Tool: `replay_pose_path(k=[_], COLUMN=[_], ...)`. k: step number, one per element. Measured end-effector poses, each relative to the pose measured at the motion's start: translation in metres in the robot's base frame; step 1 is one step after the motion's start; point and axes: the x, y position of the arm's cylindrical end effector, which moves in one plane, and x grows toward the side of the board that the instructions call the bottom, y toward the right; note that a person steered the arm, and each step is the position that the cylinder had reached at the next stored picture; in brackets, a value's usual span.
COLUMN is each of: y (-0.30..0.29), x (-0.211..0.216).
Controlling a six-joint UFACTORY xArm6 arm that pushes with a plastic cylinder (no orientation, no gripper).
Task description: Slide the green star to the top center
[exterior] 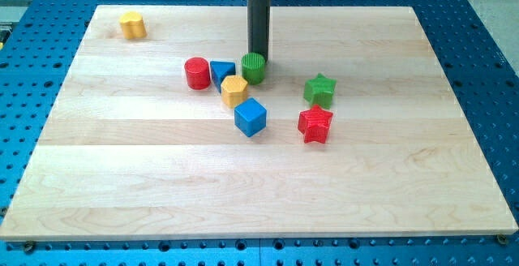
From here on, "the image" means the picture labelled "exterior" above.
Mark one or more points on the red star block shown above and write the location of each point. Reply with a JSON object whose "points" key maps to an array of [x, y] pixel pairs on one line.
{"points": [[314, 124]]}

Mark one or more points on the green star block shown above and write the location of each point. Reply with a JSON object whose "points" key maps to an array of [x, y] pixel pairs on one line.
{"points": [[320, 91]]}

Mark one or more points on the blue cube block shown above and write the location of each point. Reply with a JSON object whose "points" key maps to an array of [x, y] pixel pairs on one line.
{"points": [[250, 117]]}

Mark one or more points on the yellow hexagon block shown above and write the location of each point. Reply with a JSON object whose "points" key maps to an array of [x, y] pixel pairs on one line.
{"points": [[234, 90]]}

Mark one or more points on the green cylinder block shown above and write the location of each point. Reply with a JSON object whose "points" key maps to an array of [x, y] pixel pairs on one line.
{"points": [[253, 68]]}

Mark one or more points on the blue triangle block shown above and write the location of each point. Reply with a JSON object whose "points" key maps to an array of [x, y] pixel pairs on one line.
{"points": [[219, 71]]}

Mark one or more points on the red cylinder block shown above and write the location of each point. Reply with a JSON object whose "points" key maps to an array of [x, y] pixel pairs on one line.
{"points": [[197, 73]]}

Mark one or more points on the light wooden board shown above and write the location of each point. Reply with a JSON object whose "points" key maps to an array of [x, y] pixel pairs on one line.
{"points": [[129, 151]]}

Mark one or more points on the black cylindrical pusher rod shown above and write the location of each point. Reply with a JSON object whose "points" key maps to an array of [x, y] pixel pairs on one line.
{"points": [[258, 26]]}

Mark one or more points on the yellow heart block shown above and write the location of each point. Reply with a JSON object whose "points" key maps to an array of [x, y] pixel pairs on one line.
{"points": [[132, 25]]}

